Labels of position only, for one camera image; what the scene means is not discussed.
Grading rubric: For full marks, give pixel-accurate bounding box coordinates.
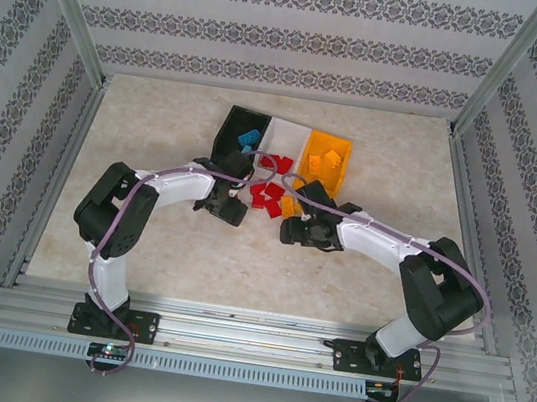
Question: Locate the yellow square lego brick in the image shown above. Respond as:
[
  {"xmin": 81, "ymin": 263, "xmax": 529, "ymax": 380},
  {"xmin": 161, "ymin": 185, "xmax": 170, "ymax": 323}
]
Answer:
[{"xmin": 322, "ymin": 148, "xmax": 346, "ymax": 169}]

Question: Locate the black plastic bin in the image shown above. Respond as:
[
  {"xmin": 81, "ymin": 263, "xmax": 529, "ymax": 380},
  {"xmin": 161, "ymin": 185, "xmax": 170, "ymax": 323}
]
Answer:
[{"xmin": 208, "ymin": 102, "xmax": 276, "ymax": 176}]

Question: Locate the yellow plastic bin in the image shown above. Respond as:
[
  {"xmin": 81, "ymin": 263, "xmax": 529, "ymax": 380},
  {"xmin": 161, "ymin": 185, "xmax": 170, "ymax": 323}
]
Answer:
[{"xmin": 292, "ymin": 127, "xmax": 355, "ymax": 198}]

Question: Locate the white plastic bin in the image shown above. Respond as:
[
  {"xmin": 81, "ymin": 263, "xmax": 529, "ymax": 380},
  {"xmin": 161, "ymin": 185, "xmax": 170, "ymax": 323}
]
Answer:
[{"xmin": 252, "ymin": 114, "xmax": 315, "ymax": 177}]

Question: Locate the small black circuit board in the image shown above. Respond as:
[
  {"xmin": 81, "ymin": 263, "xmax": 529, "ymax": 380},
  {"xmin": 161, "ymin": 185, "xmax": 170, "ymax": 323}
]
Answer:
[
  {"xmin": 366, "ymin": 379, "xmax": 402, "ymax": 402},
  {"xmin": 87, "ymin": 340, "xmax": 134, "ymax": 364}
]

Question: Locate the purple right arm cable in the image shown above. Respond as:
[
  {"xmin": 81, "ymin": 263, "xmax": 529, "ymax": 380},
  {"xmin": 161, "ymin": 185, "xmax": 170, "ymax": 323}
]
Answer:
[{"xmin": 249, "ymin": 171, "xmax": 509, "ymax": 402}]

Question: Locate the aluminium side rail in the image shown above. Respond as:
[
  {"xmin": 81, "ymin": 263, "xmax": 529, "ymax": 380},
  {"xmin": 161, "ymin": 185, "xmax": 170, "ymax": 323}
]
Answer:
[
  {"xmin": 0, "ymin": 64, "xmax": 111, "ymax": 298},
  {"xmin": 416, "ymin": 124, "xmax": 532, "ymax": 358}
]

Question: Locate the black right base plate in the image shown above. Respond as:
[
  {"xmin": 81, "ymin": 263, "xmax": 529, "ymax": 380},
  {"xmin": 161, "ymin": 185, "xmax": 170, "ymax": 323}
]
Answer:
[{"xmin": 329, "ymin": 336, "xmax": 429, "ymax": 386}]

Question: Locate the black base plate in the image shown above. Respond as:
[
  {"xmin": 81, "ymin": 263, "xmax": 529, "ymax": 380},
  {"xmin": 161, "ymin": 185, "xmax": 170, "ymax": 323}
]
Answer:
[
  {"xmin": 68, "ymin": 300, "xmax": 163, "ymax": 347},
  {"xmin": 329, "ymin": 336, "xmax": 429, "ymax": 386}
]

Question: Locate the aluminium mounting rail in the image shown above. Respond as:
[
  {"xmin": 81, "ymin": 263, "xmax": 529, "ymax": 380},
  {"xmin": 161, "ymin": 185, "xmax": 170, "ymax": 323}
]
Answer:
[{"xmin": 0, "ymin": 279, "xmax": 522, "ymax": 401}]

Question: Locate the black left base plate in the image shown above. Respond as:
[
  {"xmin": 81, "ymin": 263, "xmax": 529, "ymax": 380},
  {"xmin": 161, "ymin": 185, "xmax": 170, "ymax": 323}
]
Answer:
[{"xmin": 68, "ymin": 300, "xmax": 163, "ymax": 347}]

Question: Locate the slotted grey cable duct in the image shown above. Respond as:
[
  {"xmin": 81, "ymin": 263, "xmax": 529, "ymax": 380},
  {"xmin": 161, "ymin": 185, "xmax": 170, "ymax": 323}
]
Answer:
[{"xmin": 0, "ymin": 326, "xmax": 369, "ymax": 402}]

